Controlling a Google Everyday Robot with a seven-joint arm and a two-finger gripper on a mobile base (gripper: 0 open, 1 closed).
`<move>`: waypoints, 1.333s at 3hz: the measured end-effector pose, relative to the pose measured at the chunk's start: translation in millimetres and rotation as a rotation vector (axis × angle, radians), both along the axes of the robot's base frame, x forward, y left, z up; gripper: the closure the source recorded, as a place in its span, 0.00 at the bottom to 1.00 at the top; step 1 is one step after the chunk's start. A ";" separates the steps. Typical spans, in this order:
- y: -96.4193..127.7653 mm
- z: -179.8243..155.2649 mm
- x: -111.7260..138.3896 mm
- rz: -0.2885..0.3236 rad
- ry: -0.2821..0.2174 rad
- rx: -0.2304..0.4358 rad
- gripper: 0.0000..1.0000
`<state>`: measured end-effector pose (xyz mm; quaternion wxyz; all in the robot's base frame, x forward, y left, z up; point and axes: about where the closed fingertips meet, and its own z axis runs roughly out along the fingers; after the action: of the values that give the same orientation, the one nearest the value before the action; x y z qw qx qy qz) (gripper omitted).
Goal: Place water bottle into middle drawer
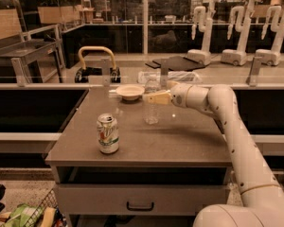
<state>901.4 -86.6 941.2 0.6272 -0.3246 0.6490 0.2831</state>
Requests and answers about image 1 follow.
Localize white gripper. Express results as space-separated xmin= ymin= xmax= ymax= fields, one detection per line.
xmin=142 ymin=80 xmax=208 ymax=109

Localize clear plastic water bottle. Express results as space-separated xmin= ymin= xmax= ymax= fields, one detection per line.
xmin=143 ymin=75 xmax=161 ymax=125

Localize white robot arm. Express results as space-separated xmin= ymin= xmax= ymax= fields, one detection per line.
xmin=143 ymin=82 xmax=284 ymax=227

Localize white background robot middle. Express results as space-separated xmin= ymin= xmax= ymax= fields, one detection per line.
xmin=221 ymin=0 xmax=263 ymax=66

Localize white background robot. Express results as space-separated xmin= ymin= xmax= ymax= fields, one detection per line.
xmin=256 ymin=6 xmax=284 ymax=66
xmin=221 ymin=0 xmax=263 ymax=66
xmin=186 ymin=0 xmax=221 ymax=65

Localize grey drawer cabinet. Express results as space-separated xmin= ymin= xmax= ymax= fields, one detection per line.
xmin=46 ymin=87 xmax=231 ymax=227

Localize grey middle drawer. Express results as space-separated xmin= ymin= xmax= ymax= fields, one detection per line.
xmin=54 ymin=184 xmax=229 ymax=216

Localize clear plastic tray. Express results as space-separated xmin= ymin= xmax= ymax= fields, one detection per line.
xmin=137 ymin=71 xmax=203 ymax=84

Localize black floor mat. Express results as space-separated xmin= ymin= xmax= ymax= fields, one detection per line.
xmin=146 ymin=56 xmax=205 ymax=71

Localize white shallow bowl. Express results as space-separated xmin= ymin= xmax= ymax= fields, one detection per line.
xmin=115 ymin=84 xmax=145 ymax=101

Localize green white soda can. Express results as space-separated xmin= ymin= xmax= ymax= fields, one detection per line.
xmin=97 ymin=113 xmax=119 ymax=154

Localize white background robot left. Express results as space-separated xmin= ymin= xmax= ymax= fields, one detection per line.
xmin=186 ymin=0 xmax=221 ymax=65

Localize grey side table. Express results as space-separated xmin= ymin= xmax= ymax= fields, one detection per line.
xmin=0 ymin=24 xmax=65 ymax=85

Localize white background robot right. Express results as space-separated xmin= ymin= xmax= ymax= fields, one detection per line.
xmin=256 ymin=6 xmax=284 ymax=66

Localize yellow sponge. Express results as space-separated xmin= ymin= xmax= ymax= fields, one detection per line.
xmin=40 ymin=207 xmax=56 ymax=227

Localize green snack bag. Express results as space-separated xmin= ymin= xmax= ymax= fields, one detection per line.
xmin=1 ymin=204 xmax=44 ymax=227

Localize black drawer handle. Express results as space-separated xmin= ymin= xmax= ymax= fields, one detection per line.
xmin=126 ymin=201 xmax=154 ymax=212

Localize wire basket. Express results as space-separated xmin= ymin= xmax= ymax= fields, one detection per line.
xmin=34 ymin=189 xmax=68 ymax=227

